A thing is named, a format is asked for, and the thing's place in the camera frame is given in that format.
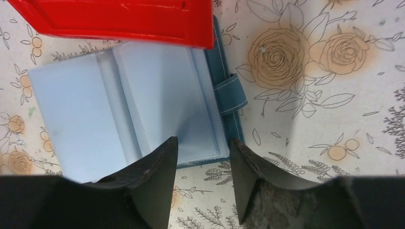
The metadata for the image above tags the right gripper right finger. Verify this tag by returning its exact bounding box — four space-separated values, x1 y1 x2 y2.
230 139 405 229

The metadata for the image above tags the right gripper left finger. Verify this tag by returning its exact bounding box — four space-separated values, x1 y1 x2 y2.
0 136 178 229

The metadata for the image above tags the blue card holder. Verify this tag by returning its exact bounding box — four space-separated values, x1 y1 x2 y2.
28 20 247 183

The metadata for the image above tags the red plastic bin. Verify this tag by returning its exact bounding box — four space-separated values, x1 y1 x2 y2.
10 0 215 49

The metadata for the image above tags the floral patterned table mat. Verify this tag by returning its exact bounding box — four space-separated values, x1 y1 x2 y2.
0 0 405 229

